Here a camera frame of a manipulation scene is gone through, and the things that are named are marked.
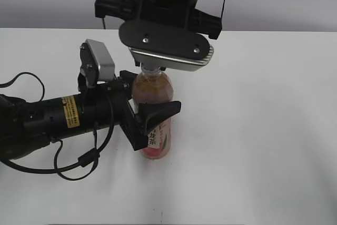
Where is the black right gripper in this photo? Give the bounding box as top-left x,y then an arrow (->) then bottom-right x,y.
94,0 -> 222,71

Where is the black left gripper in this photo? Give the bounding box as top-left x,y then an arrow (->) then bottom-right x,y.
97,70 -> 182,151

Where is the white bottle cap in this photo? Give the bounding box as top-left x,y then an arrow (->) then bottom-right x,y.
141,63 -> 161,75

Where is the tea bottle with pink label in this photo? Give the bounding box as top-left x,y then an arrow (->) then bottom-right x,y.
132,67 -> 174,160

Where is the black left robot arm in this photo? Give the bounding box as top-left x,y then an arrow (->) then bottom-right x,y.
1,71 -> 181,160

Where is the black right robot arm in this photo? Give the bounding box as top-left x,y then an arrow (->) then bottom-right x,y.
94,0 -> 222,72

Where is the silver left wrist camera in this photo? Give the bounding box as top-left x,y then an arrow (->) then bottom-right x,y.
80,39 -> 115,89

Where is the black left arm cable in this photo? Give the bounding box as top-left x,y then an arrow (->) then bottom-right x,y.
0,71 -> 114,181

